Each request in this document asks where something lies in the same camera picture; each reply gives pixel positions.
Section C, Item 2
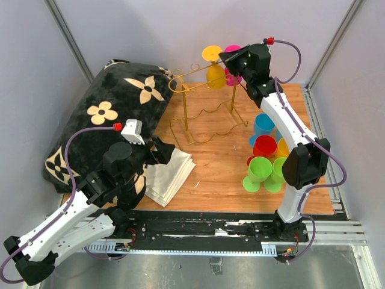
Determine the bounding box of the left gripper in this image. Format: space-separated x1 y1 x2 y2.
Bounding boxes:
120 134 174 185

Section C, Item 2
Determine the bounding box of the red wine glass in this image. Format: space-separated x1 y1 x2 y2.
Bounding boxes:
247 135 277 165

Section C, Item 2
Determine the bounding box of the green wine glass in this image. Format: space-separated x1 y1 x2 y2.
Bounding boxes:
242 157 273 193
263 157 287 193

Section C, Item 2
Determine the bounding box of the yellow wine glass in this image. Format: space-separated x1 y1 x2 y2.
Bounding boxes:
276 138 290 158

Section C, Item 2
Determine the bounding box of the light blue wine glass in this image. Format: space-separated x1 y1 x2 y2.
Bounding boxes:
276 129 283 141

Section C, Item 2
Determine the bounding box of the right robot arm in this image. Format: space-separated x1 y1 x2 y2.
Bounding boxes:
219 42 330 241

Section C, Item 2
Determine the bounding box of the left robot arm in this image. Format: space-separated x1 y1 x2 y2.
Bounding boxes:
4 136 175 286

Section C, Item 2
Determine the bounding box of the pink wine glass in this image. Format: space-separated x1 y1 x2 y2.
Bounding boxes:
224 44 243 87

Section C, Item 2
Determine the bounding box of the back orange wine glass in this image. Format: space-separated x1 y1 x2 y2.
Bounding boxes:
202 45 226 90

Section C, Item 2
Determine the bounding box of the folded beige cloth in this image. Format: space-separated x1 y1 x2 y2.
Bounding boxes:
145 149 196 207

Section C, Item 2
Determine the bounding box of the black floral pillow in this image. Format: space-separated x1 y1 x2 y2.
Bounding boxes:
42 60 176 193

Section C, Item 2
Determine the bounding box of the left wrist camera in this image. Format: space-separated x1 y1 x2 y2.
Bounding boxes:
121 119 145 145

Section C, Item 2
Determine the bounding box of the gold wire glass rack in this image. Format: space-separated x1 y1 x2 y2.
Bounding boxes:
168 60 248 150

